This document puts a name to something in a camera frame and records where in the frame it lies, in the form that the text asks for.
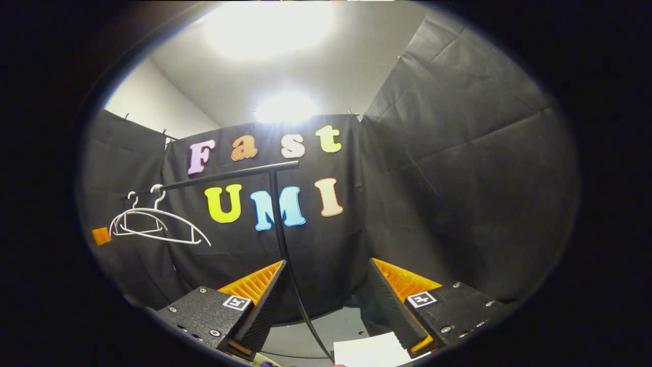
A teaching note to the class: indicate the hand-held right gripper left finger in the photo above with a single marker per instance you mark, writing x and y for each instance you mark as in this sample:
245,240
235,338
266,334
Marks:
267,311

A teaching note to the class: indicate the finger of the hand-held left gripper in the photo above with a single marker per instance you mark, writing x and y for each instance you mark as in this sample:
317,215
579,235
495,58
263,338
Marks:
101,236

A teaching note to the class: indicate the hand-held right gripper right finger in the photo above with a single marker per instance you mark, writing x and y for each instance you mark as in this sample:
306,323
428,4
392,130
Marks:
389,311

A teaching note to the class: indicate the white clothes hanger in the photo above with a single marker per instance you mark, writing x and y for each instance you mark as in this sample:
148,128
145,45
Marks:
168,238
133,203

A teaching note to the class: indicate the black clothes rack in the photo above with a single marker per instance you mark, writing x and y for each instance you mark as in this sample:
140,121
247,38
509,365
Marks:
229,175

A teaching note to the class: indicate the white paper sheet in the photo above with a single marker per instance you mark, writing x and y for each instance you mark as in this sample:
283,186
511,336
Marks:
367,351

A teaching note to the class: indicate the black backdrop cloth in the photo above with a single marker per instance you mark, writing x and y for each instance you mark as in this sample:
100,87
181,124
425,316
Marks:
458,178

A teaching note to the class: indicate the ceiling light panel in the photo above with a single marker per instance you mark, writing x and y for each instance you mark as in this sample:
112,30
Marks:
267,28
286,108

